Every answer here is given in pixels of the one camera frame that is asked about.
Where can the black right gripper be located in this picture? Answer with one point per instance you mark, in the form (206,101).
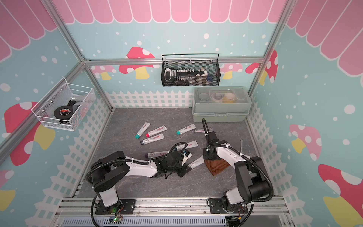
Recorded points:
(205,150)

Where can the white green cap toothpaste tube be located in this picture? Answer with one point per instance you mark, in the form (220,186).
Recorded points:
(186,129)

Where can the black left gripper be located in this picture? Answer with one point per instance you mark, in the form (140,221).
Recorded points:
(183,171)

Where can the white wire basket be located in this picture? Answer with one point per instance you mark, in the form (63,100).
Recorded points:
(81,98)

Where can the far left green cap tube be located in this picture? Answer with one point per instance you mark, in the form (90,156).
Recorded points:
(142,130)

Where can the white pink cap toothpaste tube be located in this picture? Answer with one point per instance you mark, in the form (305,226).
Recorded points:
(156,131)

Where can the green plastic storage box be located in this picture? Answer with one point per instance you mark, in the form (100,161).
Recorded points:
(220,104)

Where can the black tape roll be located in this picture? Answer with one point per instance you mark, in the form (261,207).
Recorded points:
(64,113)

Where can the silver purple Protetix toothpaste tube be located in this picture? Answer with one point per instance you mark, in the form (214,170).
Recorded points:
(201,130)

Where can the black wire mesh basket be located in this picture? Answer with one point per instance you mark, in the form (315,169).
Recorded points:
(184,70)

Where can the brown cloth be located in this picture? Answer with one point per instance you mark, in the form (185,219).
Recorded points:
(216,166)

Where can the small silver wrench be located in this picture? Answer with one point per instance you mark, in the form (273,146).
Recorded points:
(241,145)

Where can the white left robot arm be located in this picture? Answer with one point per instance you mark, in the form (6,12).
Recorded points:
(107,172)

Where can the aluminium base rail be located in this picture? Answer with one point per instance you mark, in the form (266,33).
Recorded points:
(173,212)

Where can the white dark cap toothpaste tube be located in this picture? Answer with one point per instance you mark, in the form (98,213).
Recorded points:
(152,139)

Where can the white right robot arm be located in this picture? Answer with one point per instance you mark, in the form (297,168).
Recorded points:
(252,181)

